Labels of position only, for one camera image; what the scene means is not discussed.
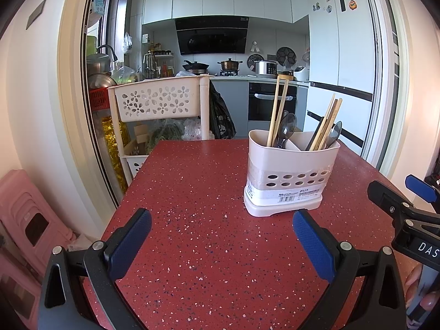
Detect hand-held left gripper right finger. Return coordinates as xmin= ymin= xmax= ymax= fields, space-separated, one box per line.
xmin=292 ymin=209 xmax=408 ymax=330

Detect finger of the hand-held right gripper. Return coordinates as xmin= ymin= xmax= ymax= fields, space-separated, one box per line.
xmin=367 ymin=180 xmax=418 ymax=239
xmin=405 ymin=174 xmax=440 ymax=204

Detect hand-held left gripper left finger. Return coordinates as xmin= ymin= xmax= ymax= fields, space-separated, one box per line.
xmin=37 ymin=208 xmax=152 ymax=330

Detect metal spoon compartment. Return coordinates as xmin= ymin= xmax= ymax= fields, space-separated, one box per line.
xmin=325 ymin=121 xmax=343 ymax=149

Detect white plastic utensil holder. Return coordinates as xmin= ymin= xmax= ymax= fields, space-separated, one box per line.
xmin=243 ymin=129 xmax=341 ymax=218

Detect black chopstick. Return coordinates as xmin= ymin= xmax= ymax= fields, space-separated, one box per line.
xmin=305 ymin=119 xmax=326 ymax=151

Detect plain wooden chopstick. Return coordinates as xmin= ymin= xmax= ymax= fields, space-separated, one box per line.
xmin=309 ymin=93 xmax=336 ymax=151
xmin=266 ymin=75 xmax=281 ymax=147
xmin=273 ymin=77 xmax=289 ymax=147

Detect person's right hand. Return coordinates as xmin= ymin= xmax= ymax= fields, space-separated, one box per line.
xmin=404 ymin=265 xmax=440 ymax=317

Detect gold foil bag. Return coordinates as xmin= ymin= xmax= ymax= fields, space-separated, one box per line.
xmin=100 ymin=115 xmax=131 ymax=193

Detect green leafy vegetables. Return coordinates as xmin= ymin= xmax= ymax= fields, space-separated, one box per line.
xmin=146 ymin=119 xmax=184 ymax=153

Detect pink plastic stool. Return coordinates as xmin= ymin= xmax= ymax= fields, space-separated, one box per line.
xmin=0 ymin=169 xmax=78 ymax=320

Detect white floral storage cart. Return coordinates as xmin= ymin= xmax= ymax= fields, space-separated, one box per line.
xmin=107 ymin=75 xmax=211 ymax=186

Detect red plastic basket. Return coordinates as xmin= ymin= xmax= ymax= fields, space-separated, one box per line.
xmin=89 ymin=87 xmax=112 ymax=111

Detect black built-in oven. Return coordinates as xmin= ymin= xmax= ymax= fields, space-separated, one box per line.
xmin=247 ymin=82 xmax=298 ymax=122

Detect white refrigerator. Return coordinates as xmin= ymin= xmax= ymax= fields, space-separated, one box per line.
xmin=304 ymin=0 xmax=377 ymax=157

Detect black plastic bag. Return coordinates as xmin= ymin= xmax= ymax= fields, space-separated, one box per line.
xmin=209 ymin=82 xmax=237 ymax=140

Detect grey kitchen base cabinet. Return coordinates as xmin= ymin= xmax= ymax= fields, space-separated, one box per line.
xmin=210 ymin=76 xmax=309 ymax=131

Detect silver rice cooker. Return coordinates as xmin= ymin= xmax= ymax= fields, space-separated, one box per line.
xmin=254 ymin=59 xmax=278 ymax=78

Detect steel pot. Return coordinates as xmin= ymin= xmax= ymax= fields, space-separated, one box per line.
xmin=86 ymin=54 xmax=112 ymax=76

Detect black wok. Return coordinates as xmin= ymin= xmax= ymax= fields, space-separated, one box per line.
xmin=182 ymin=60 xmax=210 ymax=73

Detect white spice rack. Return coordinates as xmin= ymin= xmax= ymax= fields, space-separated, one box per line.
xmin=144 ymin=50 xmax=176 ymax=78

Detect dark kitchen faucet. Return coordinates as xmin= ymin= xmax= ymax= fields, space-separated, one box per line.
xmin=96 ymin=45 xmax=118 ymax=63

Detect black range hood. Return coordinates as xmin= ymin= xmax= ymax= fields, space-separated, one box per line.
xmin=175 ymin=15 xmax=249 ymax=56

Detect black round wall rack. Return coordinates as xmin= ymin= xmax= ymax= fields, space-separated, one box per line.
xmin=277 ymin=46 xmax=297 ymax=66

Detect grey wall plate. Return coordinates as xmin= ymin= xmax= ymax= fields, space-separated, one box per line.
xmin=26 ymin=0 xmax=46 ymax=30

